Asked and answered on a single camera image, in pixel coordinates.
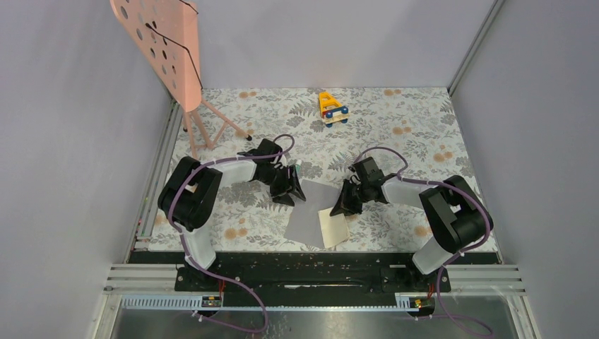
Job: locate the grey lavender envelope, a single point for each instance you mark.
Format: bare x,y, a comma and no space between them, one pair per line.
304,226

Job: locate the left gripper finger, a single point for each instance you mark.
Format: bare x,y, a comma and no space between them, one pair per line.
296,189
284,199

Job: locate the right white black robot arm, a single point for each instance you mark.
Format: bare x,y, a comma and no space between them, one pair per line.
456,217

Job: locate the pink perforated music stand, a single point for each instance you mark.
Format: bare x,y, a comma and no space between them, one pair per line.
166,33

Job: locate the floral patterned table mat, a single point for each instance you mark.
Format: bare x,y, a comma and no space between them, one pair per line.
393,125

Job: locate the beige lined letter paper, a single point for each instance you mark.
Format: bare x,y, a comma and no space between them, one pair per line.
334,229

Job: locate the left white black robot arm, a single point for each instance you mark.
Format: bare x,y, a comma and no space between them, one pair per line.
188,197

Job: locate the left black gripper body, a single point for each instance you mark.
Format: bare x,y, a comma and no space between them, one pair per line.
280,180

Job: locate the yellow blue toy car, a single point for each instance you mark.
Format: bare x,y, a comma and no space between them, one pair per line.
331,110

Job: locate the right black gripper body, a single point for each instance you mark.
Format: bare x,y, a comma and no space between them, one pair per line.
363,187

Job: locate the white slotted cable duct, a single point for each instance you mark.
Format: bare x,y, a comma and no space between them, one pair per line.
215,303

